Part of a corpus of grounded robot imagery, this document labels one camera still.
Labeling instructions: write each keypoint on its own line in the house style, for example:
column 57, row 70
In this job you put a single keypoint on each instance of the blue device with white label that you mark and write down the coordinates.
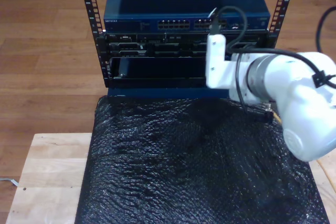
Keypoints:
column 157, row 66

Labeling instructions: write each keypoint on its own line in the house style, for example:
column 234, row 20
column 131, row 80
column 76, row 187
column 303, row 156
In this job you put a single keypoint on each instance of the black rack server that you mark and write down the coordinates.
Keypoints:
column 157, row 43

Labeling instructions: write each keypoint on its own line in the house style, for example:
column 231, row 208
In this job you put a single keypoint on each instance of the black bubble wrap mat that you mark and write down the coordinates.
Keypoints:
column 157, row 155

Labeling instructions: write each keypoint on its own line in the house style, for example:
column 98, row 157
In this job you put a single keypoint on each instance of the grey flat strip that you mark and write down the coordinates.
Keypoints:
column 10, row 181

